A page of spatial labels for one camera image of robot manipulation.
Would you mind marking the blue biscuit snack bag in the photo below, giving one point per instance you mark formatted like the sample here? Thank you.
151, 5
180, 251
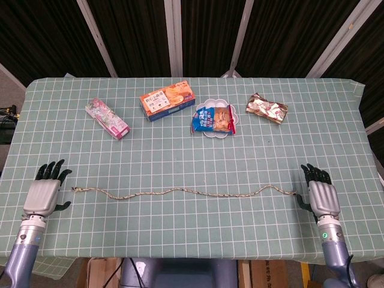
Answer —
210, 120

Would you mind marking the green checked tablecloth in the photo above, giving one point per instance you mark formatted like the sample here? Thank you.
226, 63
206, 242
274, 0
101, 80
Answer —
180, 150

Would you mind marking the orange blue cracker box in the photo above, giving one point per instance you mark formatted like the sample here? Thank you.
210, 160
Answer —
166, 100

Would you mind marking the pink floral carton box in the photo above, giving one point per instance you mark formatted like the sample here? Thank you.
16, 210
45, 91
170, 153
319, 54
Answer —
106, 118

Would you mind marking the white flower-shaped plate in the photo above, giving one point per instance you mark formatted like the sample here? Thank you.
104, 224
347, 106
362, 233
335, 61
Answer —
207, 105

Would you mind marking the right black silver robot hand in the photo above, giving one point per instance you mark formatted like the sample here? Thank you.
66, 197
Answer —
324, 199

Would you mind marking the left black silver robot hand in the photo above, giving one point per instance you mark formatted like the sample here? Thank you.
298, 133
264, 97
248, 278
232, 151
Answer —
42, 196

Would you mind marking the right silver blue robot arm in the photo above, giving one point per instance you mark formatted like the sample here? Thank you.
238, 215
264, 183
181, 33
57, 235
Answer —
336, 249

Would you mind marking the brown cardboard box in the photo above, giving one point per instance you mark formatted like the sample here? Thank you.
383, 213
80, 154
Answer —
268, 274

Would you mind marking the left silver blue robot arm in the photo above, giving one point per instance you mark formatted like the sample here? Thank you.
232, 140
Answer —
24, 246

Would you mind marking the brown white snack packet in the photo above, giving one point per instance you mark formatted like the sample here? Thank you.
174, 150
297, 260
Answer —
267, 109

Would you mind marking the white metal post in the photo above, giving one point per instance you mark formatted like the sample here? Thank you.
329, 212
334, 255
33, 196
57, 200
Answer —
339, 39
174, 36
241, 36
96, 36

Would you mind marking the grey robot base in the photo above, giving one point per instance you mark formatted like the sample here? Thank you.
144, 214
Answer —
186, 274

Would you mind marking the light wooden board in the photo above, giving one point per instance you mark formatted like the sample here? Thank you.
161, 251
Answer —
100, 274

